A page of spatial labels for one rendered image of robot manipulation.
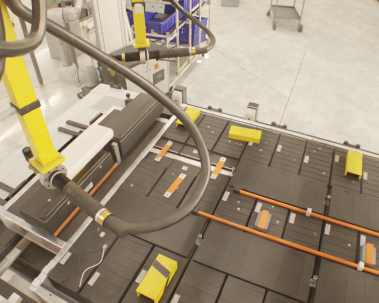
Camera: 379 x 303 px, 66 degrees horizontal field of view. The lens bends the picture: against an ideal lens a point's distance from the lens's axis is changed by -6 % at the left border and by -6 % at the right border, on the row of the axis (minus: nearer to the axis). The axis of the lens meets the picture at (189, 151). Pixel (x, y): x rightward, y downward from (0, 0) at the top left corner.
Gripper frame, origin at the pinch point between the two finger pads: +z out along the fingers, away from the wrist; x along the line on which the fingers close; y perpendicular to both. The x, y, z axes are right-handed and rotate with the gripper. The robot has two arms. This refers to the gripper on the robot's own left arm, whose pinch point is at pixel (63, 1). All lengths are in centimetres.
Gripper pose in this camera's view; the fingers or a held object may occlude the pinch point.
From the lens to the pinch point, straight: 377.9
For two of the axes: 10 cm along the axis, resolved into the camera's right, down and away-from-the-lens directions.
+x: -4.1, 6.1, -6.8
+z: -9.1, -2.7, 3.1
